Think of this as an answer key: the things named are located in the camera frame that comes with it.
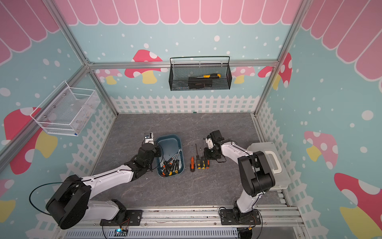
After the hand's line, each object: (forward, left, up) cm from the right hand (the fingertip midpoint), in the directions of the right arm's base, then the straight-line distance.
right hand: (205, 155), depth 94 cm
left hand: (+3, +29, +10) cm, 31 cm away
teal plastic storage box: (+5, +22, +5) cm, 23 cm away
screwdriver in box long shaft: (-8, +26, 0) cm, 27 cm away
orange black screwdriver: (-6, -1, -1) cm, 6 cm away
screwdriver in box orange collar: (-5, +18, +1) cm, 18 cm away
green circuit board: (-39, +44, -5) cm, 59 cm away
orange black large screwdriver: (-6, +9, 0) cm, 11 cm away
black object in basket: (+30, +3, +33) cm, 45 cm away
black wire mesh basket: (+41, +16, +33) cm, 55 cm away
